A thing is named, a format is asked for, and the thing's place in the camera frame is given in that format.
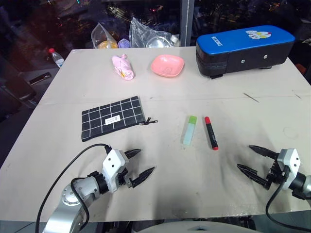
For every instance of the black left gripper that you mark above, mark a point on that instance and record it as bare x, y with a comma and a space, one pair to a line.
124, 179

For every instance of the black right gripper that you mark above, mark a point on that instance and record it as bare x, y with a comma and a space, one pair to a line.
274, 176

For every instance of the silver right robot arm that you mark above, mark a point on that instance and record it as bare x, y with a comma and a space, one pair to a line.
302, 184

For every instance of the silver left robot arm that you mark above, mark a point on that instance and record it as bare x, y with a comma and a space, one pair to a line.
63, 214

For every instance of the black grid pencil pouch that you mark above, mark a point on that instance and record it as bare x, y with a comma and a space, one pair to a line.
110, 117

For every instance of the red and black marker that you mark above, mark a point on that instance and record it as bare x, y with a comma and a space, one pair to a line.
211, 133

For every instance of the green capped pale blue highlighter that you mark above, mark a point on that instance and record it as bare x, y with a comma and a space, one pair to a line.
189, 131

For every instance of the pink soft pouch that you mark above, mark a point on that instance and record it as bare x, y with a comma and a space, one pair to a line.
123, 66

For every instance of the pink square bowl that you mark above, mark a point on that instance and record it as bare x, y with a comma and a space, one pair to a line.
167, 66

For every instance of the blue and black boxing pad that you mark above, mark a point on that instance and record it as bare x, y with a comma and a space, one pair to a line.
243, 48

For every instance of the purple small object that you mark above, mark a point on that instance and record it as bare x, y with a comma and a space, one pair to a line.
124, 43

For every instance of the shiny metal bowl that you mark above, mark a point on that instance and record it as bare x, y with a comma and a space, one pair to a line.
158, 43

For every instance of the red capped water bottle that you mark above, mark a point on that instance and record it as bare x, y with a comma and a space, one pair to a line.
57, 58

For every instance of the clear crumpled plastic bag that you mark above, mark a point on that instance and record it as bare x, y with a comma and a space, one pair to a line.
139, 31

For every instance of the clear bag with yellow contents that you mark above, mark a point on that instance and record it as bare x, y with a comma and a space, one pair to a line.
103, 32

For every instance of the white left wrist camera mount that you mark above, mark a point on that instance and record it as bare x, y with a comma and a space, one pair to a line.
113, 165

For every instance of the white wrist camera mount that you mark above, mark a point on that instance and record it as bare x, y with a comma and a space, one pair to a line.
290, 165
113, 165

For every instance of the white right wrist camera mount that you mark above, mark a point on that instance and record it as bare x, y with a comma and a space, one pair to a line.
290, 165

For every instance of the dark window frame post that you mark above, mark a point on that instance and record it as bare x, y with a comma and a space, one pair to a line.
187, 21

